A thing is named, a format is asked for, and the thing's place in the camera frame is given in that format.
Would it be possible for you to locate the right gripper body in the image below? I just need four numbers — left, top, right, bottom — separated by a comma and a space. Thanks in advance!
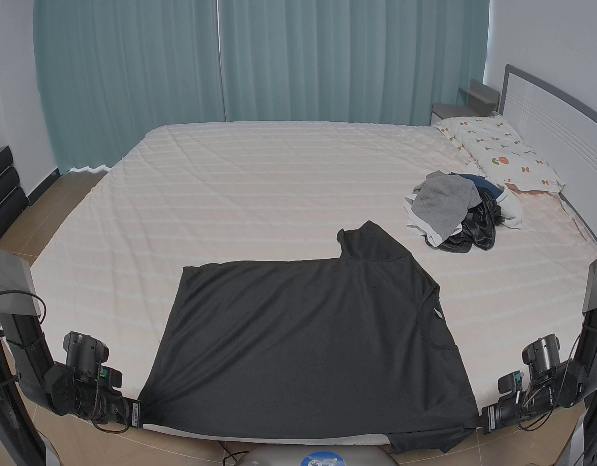
482, 398, 526, 435

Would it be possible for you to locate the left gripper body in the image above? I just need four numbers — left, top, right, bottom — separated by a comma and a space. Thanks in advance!
92, 389, 145, 431

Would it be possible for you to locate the black T-shirt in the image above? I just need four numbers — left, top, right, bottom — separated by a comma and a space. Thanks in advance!
137, 220, 480, 455

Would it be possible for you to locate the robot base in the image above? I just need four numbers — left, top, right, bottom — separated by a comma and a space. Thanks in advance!
233, 445, 398, 466

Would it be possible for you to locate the pile of clothes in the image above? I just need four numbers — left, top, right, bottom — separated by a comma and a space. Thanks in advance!
404, 170, 524, 253

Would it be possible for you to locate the bed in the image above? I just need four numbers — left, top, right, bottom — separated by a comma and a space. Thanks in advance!
29, 63, 597, 448

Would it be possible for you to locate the black chest of drawers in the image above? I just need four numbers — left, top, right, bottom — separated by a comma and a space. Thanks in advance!
0, 146, 27, 246

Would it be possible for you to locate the white printed pillow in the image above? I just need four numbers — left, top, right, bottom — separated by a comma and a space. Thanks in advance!
433, 116, 566, 194

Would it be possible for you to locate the grey bedside table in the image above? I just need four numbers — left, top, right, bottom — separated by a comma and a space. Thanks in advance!
430, 78, 500, 126

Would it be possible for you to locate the blue-green curtain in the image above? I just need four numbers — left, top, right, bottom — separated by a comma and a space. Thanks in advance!
216, 0, 491, 127
34, 0, 226, 173

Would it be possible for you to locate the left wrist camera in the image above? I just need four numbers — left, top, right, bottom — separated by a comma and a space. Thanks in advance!
97, 363, 124, 390

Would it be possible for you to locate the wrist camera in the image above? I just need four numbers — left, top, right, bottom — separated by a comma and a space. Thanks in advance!
97, 363, 124, 390
497, 371, 523, 398

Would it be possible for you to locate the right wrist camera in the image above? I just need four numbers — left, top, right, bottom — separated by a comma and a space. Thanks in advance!
497, 371, 523, 398

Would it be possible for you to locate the black cable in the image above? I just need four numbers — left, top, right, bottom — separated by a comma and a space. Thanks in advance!
0, 291, 46, 320

